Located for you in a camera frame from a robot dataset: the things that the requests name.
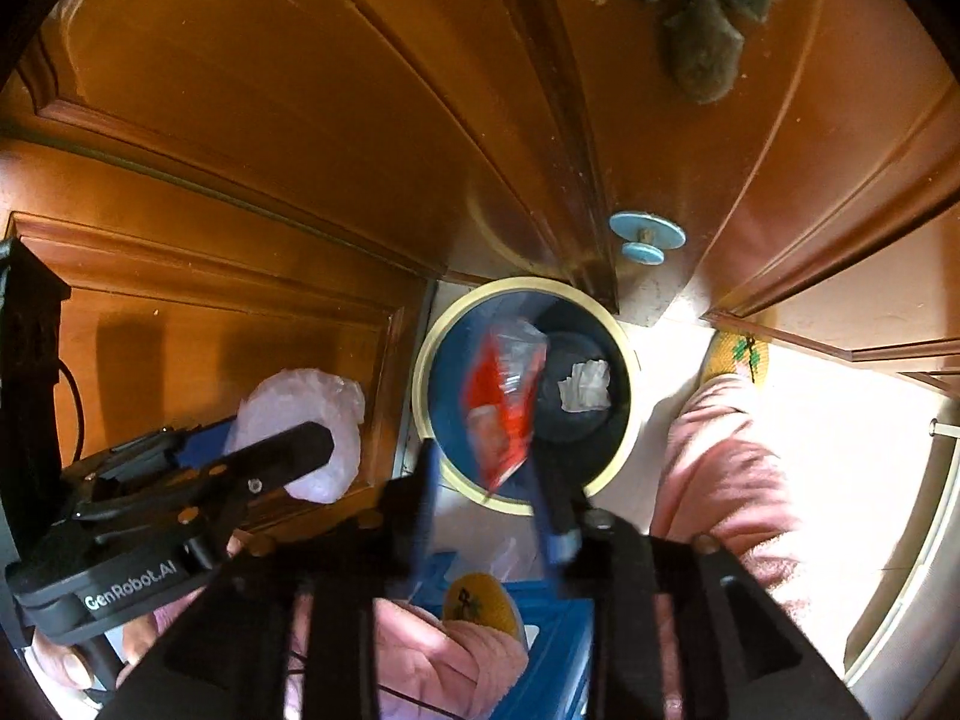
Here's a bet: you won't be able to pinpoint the wooden kitchen cabinet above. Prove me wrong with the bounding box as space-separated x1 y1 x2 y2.
0 0 960 541

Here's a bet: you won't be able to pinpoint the person's left leg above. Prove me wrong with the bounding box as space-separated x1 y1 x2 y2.
289 592 530 720

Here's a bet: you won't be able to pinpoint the leaf-shaped metal cabinet handle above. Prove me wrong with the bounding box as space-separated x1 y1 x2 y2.
628 0 775 106

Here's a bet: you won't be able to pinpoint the blue plastic stool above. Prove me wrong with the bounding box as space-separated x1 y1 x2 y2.
409 551 601 720

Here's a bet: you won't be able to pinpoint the blue trash bin cream rim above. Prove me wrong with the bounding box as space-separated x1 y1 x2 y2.
412 277 642 517

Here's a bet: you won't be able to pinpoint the pink plastic bag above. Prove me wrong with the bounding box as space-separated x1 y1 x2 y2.
225 369 366 503

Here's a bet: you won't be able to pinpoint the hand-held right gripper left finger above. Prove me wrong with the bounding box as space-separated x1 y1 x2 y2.
97 439 441 720

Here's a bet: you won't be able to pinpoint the red snack packet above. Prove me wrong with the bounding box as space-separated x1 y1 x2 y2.
463 319 551 496

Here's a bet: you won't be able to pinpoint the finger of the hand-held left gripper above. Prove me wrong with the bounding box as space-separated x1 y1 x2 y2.
75 424 336 552
64 421 242 497

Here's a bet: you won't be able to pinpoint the person's pink trouser legs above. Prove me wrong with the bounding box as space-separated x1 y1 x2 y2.
649 376 871 631

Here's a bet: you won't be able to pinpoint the yellow slipper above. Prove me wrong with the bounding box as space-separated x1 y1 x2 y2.
442 572 526 646
701 330 773 391

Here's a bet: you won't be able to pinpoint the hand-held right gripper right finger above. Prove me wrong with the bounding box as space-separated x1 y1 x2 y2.
529 450 871 720

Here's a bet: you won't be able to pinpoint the person's left hand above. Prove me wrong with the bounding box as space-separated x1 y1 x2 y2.
34 639 104 700

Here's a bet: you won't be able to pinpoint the white round rim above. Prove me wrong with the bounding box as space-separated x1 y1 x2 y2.
841 416 960 691

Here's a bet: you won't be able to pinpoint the crumpled white paper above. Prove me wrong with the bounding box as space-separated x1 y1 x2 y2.
556 360 614 415

